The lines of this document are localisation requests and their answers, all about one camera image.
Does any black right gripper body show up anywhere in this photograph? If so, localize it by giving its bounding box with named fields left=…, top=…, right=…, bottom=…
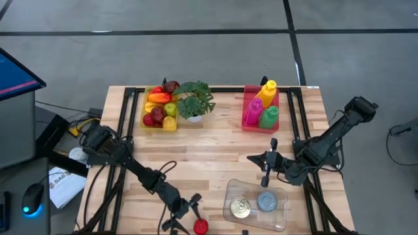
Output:
left=261, top=137, right=290, bottom=188

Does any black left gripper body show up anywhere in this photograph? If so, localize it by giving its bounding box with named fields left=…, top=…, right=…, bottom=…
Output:
left=161, top=193, right=202, bottom=232

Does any silver tin can blue label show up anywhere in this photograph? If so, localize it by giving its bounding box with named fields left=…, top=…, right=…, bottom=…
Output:
left=257, top=191, right=278, bottom=213

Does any green plastic bottle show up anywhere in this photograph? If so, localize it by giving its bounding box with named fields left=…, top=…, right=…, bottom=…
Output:
left=259, top=105, right=280, bottom=130

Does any gold pull-tab tin can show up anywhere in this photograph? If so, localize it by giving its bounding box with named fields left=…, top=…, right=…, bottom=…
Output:
left=229, top=196, right=251, bottom=219

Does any pink plastic bottle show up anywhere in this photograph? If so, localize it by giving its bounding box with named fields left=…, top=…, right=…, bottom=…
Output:
left=243, top=97, right=265, bottom=127

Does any clear plastic tray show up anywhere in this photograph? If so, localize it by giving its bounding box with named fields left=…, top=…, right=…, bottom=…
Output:
left=222, top=178, right=289, bottom=232

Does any yellow plastic bottle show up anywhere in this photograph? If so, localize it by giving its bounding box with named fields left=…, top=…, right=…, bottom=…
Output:
left=255, top=80, right=278, bottom=108

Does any yellow toy lemon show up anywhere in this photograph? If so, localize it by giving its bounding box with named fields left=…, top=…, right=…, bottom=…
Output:
left=162, top=116, right=177, bottom=132

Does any artificial green potted plant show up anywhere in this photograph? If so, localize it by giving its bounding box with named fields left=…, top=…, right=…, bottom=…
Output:
left=174, top=80, right=216, bottom=123

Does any dark red toy pear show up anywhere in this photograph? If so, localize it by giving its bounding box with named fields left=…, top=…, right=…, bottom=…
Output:
left=150, top=105, right=167, bottom=123

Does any green toy apple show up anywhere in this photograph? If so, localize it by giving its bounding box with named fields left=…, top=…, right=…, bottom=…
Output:
left=163, top=102, right=178, bottom=118

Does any red orange toy fruit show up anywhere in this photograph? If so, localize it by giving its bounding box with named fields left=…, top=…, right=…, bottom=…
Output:
left=147, top=92, right=173, bottom=104

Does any shiny red toy fruit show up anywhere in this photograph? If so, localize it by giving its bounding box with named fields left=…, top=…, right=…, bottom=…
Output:
left=162, top=80, right=181, bottom=95

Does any red toy tomato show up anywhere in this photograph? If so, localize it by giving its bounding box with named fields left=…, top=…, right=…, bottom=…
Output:
left=193, top=218, right=210, bottom=235

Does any red translucent plastic tray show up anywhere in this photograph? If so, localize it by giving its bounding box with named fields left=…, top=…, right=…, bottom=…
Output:
left=241, top=84, right=281, bottom=134

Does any yellow translucent plastic tray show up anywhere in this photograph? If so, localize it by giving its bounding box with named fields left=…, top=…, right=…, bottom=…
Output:
left=140, top=86, right=180, bottom=133

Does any white paper booklet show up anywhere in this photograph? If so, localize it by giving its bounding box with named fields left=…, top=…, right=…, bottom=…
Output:
left=48, top=166, right=88, bottom=210

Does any white cup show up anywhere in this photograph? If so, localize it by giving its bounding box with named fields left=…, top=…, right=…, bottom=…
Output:
left=68, top=147, right=89, bottom=163

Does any black power adapter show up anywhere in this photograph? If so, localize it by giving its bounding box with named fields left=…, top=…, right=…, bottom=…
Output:
left=87, top=107, right=104, bottom=119

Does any black computer mouse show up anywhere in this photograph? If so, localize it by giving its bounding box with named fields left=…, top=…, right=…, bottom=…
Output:
left=21, top=182, right=45, bottom=216

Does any dark grey side desk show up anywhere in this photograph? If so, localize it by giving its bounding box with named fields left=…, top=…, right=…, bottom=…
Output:
left=0, top=157, right=52, bottom=235

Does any grey cabinet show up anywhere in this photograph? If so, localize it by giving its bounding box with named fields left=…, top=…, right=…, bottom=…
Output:
left=0, top=91, right=37, bottom=170

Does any computer monitor blue screen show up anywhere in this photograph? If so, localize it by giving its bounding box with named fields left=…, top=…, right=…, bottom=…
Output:
left=0, top=47, right=47, bottom=102

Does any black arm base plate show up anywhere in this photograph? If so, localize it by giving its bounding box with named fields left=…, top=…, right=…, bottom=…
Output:
left=293, top=139, right=341, bottom=166
left=86, top=140, right=134, bottom=166

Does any black metal table frame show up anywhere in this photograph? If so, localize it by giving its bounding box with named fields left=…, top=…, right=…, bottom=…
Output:
left=78, top=86, right=359, bottom=235

